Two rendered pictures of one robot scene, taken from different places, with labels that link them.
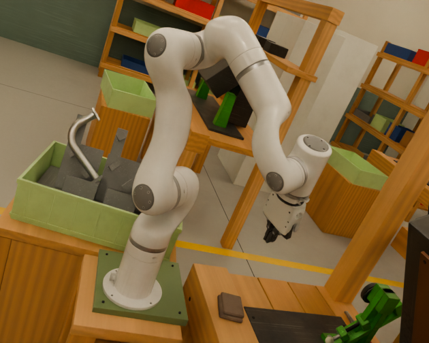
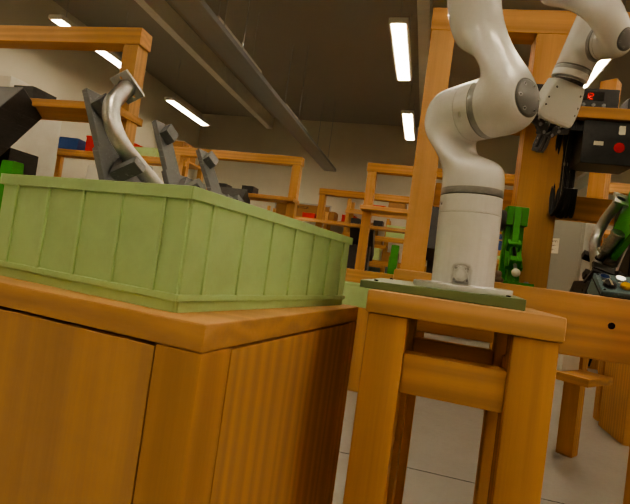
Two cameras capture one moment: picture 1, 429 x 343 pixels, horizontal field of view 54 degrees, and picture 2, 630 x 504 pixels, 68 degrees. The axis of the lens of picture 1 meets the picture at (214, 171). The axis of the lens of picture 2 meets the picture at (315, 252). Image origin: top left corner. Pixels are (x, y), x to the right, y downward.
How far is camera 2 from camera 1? 157 cm
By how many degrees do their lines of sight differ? 58
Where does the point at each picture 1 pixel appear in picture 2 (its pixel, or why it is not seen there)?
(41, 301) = (260, 487)
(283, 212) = (574, 99)
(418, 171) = not seen: hidden behind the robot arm
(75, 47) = not seen: outside the picture
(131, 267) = (494, 232)
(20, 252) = (242, 378)
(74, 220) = (268, 268)
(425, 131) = (434, 87)
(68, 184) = not seen: hidden behind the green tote
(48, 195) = (237, 221)
